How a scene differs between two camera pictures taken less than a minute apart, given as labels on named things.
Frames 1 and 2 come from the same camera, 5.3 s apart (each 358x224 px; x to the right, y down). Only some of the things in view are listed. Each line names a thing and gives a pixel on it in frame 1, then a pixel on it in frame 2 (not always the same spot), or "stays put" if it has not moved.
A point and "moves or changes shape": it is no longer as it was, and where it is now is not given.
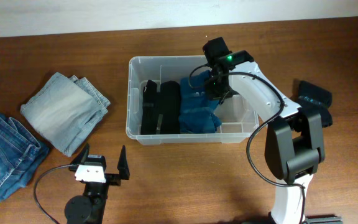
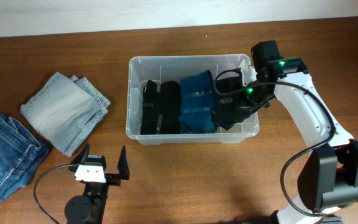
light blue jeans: (63, 111) stays put
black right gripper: (212, 94) → (245, 104)
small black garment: (312, 98) moves or changes shape
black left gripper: (115, 178) stays put
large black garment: (167, 102) stays put
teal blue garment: (197, 112) stays put
